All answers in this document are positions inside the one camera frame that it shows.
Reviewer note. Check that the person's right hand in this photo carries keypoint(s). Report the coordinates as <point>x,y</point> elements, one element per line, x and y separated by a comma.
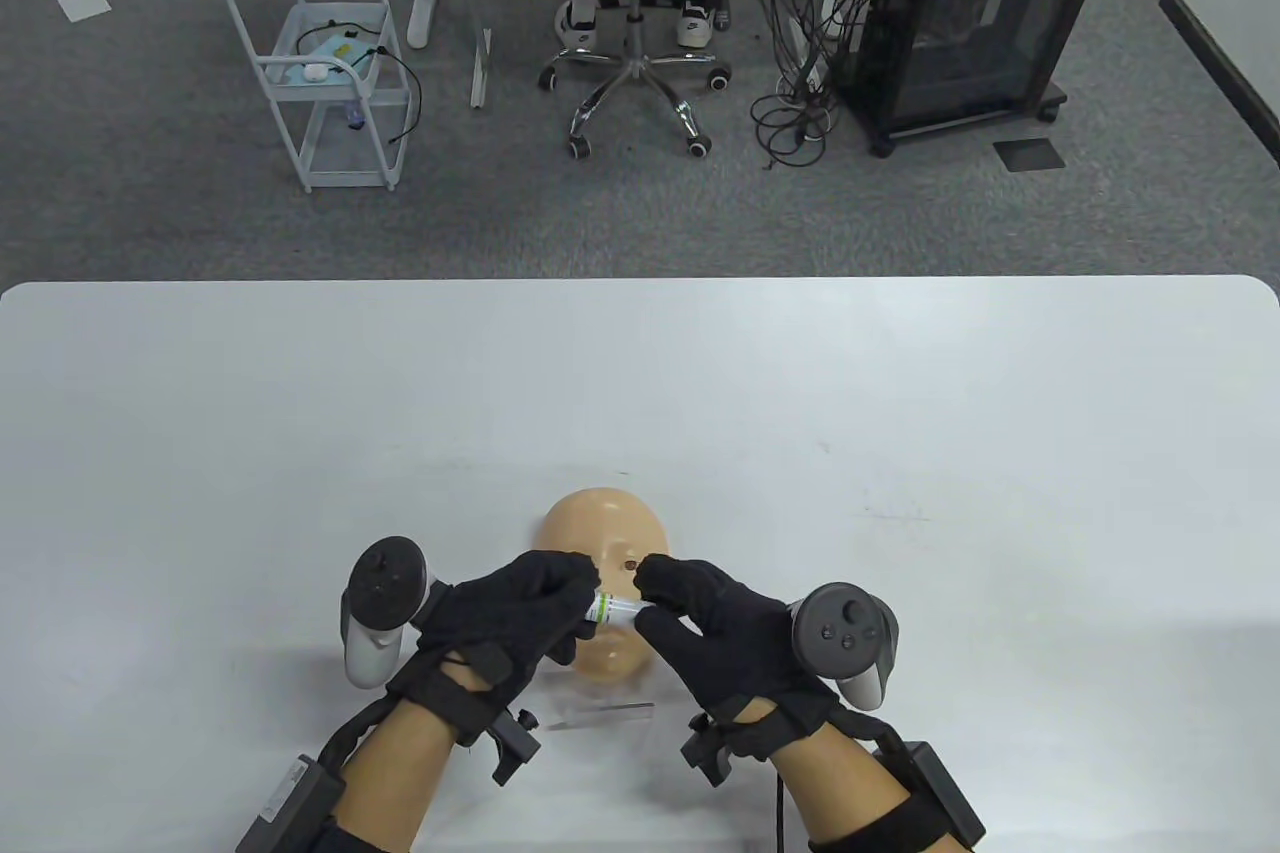
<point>730,633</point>

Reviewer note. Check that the person's left hand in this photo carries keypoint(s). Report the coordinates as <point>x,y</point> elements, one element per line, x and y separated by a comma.
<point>510,608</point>

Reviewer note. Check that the white lip balm tube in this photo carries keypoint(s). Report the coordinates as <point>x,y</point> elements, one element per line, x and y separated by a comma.
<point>615,607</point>

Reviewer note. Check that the beige mannequin face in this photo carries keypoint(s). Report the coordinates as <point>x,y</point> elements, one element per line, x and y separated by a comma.
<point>600,518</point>

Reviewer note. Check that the person's right forearm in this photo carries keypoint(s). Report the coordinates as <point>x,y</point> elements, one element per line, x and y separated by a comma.
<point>850,793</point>

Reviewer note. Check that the grey tracking controller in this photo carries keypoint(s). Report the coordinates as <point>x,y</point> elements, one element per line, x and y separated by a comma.
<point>845,638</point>
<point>385,593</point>

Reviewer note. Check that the clear acrylic stand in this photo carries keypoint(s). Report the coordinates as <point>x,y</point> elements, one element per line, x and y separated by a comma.
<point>600,715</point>

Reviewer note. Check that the black sensor box white label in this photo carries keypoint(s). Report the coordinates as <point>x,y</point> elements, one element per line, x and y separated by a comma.
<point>290,803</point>

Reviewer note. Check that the small blue bottle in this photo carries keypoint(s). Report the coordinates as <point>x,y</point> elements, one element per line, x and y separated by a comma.
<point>354,115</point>

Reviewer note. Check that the white power strip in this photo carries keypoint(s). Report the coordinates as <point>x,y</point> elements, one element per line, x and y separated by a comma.
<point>812,83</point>

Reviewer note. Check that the dark floor plate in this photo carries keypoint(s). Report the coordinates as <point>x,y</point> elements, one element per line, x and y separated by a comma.
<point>1028,154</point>

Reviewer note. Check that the white earbud case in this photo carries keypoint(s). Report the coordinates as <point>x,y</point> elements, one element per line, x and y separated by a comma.
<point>316,74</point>

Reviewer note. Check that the teal box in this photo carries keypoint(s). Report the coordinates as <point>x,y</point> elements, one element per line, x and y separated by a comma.
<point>335,51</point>

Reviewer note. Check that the black cabinet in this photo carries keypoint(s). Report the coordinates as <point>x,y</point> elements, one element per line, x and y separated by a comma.
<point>970,23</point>

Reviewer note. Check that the white paper sheet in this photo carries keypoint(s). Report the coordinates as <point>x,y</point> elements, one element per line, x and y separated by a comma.
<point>85,4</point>

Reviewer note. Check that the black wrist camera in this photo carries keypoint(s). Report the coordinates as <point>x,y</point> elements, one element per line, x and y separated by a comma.
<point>712,751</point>
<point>515,748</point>

